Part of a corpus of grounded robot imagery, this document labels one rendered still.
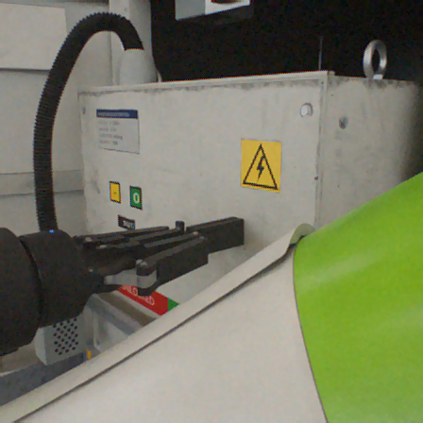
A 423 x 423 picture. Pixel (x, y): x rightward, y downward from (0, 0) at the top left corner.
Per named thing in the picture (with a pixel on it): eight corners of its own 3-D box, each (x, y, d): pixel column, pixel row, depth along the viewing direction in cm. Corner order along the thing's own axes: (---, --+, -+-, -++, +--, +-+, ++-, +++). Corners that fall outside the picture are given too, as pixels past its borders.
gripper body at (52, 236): (8, 311, 39) (105, 283, 45) (47, 348, 33) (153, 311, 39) (-2, 227, 38) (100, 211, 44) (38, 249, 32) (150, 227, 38)
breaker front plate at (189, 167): (295, 532, 50) (316, 78, 39) (90, 355, 85) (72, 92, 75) (302, 525, 51) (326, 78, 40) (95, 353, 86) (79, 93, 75)
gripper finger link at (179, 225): (90, 287, 40) (82, 282, 41) (187, 259, 48) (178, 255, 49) (87, 243, 39) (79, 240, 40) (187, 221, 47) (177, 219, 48)
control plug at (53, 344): (46, 367, 74) (37, 264, 70) (35, 355, 77) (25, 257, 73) (91, 350, 79) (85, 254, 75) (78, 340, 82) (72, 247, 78)
